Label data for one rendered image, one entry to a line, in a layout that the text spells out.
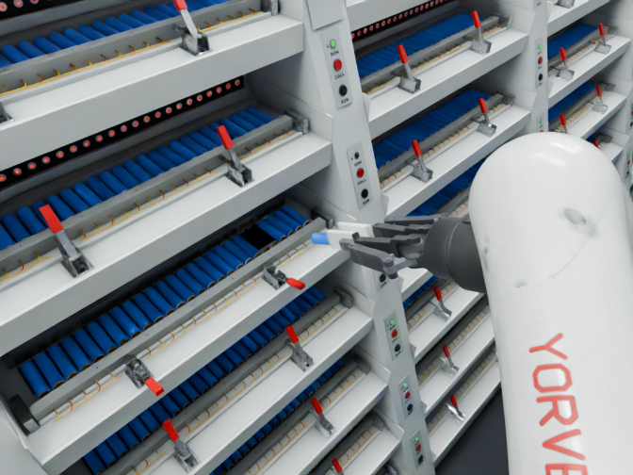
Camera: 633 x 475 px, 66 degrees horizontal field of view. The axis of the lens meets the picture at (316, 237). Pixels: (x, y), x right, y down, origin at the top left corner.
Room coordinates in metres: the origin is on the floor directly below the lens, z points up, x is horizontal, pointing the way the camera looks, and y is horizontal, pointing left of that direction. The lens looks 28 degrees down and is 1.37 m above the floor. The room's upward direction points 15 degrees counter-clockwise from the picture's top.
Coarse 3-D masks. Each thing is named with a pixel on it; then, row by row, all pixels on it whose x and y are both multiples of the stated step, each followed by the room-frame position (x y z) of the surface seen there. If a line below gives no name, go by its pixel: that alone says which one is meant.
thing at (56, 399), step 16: (320, 224) 0.84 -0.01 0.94; (288, 240) 0.80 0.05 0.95; (304, 240) 0.81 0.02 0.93; (272, 256) 0.76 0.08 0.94; (240, 272) 0.73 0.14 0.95; (256, 272) 0.75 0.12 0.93; (224, 288) 0.70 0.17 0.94; (192, 304) 0.67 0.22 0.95; (208, 304) 0.69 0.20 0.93; (224, 304) 0.68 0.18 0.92; (160, 320) 0.65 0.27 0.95; (176, 320) 0.65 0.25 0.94; (144, 336) 0.62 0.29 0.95; (160, 336) 0.63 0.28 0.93; (112, 352) 0.60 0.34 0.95; (128, 352) 0.60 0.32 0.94; (96, 368) 0.58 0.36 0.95; (112, 368) 0.59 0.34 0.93; (64, 384) 0.56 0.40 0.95; (80, 384) 0.56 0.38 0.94; (48, 400) 0.54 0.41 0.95; (64, 400) 0.54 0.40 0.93
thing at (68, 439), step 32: (288, 192) 0.96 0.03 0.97; (320, 256) 0.78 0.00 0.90; (256, 288) 0.72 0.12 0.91; (288, 288) 0.72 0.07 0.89; (224, 320) 0.66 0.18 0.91; (256, 320) 0.69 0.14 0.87; (160, 352) 0.62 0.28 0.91; (192, 352) 0.61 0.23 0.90; (0, 384) 0.59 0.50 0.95; (128, 384) 0.57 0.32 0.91; (160, 384) 0.57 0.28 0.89; (32, 416) 0.53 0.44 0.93; (64, 416) 0.53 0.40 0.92; (96, 416) 0.53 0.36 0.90; (128, 416) 0.54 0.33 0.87; (32, 448) 0.49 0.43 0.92; (64, 448) 0.49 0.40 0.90
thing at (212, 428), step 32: (320, 288) 0.91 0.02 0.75; (352, 288) 0.85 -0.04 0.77; (288, 320) 0.83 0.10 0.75; (320, 320) 0.83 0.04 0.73; (352, 320) 0.82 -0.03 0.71; (224, 352) 0.76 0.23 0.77; (256, 352) 0.74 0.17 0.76; (288, 352) 0.76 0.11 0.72; (320, 352) 0.75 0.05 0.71; (192, 384) 0.70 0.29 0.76; (224, 384) 0.69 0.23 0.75; (256, 384) 0.70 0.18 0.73; (288, 384) 0.69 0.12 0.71; (160, 416) 0.65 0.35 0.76; (192, 416) 0.64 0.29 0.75; (224, 416) 0.65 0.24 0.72; (256, 416) 0.64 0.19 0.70; (96, 448) 0.61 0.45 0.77; (128, 448) 0.61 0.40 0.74; (160, 448) 0.61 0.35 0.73; (192, 448) 0.60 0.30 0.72; (224, 448) 0.59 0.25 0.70
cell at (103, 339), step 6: (90, 324) 0.66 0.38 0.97; (96, 324) 0.66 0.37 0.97; (90, 330) 0.65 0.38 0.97; (96, 330) 0.65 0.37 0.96; (102, 330) 0.65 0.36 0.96; (96, 336) 0.64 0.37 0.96; (102, 336) 0.63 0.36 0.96; (108, 336) 0.64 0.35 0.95; (102, 342) 0.63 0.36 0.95; (108, 342) 0.62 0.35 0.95; (102, 348) 0.62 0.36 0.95; (108, 348) 0.61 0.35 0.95
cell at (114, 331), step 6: (102, 318) 0.67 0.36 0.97; (108, 318) 0.67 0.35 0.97; (102, 324) 0.66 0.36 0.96; (108, 324) 0.66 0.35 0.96; (114, 324) 0.66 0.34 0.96; (108, 330) 0.65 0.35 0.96; (114, 330) 0.64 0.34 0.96; (120, 330) 0.65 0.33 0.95; (114, 336) 0.63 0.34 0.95; (120, 336) 0.63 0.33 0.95; (126, 336) 0.63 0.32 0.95; (120, 342) 0.63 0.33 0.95
